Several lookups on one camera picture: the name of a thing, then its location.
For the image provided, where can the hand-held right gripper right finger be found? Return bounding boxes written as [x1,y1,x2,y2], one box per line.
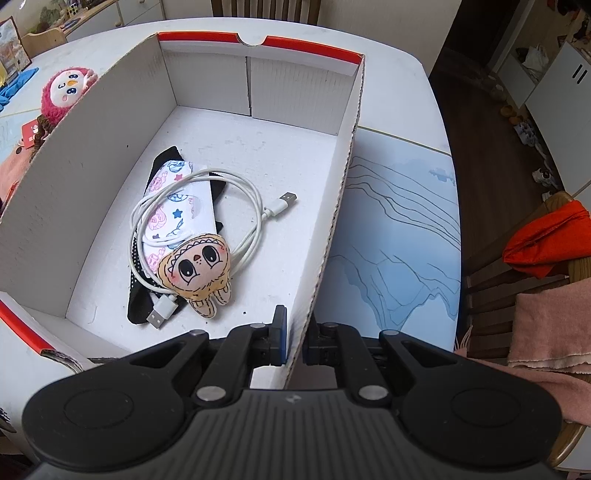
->
[302,314,456,410]

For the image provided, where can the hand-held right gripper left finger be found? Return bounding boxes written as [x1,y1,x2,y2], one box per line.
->
[129,305,290,409]

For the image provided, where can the beige plush doll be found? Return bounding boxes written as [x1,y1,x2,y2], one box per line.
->
[156,234,233,319]

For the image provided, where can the black dotted sock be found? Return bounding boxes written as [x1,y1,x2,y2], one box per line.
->
[127,146,227,326]

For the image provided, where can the white charging cable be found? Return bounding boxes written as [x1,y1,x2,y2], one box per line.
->
[129,168,298,331]

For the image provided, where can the patterned white pouch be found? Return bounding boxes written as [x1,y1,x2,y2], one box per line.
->
[141,159,218,278]

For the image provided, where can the red and white shoe box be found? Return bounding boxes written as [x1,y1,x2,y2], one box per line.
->
[0,31,366,389]

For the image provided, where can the pink plush bird toy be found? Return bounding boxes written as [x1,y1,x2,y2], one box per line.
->
[41,68,100,126]

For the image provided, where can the blue printed table mat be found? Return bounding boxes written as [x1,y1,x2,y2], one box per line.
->
[0,105,463,354]

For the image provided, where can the wooden chair with draped cloths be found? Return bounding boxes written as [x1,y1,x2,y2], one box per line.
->
[455,191,591,472]

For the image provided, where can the pink fringed scarf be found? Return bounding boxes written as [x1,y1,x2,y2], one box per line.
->
[455,277,591,426]

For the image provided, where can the orange cloth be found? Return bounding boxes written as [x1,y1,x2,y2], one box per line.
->
[502,199,591,279]

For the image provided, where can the grey shoes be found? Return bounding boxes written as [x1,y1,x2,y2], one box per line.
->
[514,120,539,145]

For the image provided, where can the red envelope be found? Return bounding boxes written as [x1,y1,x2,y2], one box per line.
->
[21,121,47,150]

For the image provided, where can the wooden dining chair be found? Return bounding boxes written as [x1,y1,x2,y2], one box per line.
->
[211,0,321,27]

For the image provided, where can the white cabinet unit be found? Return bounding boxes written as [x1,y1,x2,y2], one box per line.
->
[488,0,591,191]

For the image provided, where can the white tote bag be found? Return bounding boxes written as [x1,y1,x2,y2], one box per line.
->
[521,43,551,71]

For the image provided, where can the blue cloth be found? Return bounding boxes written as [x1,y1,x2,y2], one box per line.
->
[0,67,40,110]

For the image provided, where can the wooden sideboard with white drawers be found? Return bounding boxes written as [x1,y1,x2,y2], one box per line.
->
[64,0,165,43]

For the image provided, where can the small wooden child chair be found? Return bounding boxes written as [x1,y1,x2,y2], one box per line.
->
[21,27,68,57]

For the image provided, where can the red framed picture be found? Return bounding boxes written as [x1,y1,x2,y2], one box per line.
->
[0,17,32,75]

